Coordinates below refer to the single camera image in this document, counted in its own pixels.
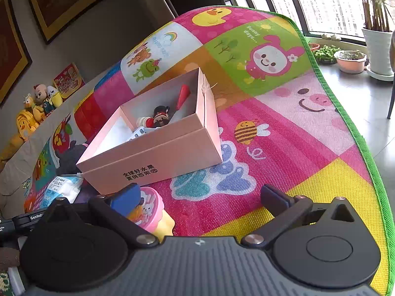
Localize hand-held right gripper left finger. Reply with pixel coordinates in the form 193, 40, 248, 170
46, 183, 158, 247

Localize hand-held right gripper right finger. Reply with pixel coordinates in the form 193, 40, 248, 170
241, 184, 356, 249

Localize pink round toy container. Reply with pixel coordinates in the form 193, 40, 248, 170
131, 187, 165, 233

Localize blue white wipes packet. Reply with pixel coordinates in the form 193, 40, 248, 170
34, 175, 84, 210

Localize pink cardboard box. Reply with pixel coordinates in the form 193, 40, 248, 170
76, 67, 223, 195

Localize black plush toy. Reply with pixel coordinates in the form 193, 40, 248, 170
56, 142, 90, 176

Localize white plug adapter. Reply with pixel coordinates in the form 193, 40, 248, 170
128, 128, 145, 142

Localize white bottle with red cap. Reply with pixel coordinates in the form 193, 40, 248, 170
137, 115, 155, 128

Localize black haired doll keychain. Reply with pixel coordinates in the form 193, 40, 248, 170
151, 105, 170, 128

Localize red handled tool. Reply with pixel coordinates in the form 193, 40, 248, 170
171, 84, 191, 121

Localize beige sofa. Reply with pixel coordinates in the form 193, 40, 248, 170
0, 68, 124, 204

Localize colourful cartoon play mat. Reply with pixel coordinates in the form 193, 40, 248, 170
23, 4, 392, 296

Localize long yellow plush toy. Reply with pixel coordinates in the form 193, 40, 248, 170
0, 134, 25, 161

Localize banana plush toy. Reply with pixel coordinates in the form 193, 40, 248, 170
46, 86, 64, 107

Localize boy doll plush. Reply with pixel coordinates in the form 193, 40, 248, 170
32, 83, 58, 118

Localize green plants in low pot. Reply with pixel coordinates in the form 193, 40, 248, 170
313, 46, 340, 65

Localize pink plant pot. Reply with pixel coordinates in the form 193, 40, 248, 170
335, 50, 368, 74

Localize gold framed dark picture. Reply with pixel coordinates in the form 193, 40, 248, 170
0, 0, 33, 107
23, 0, 118, 44

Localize bamboo plant in white pot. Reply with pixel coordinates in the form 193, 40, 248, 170
358, 0, 395, 79

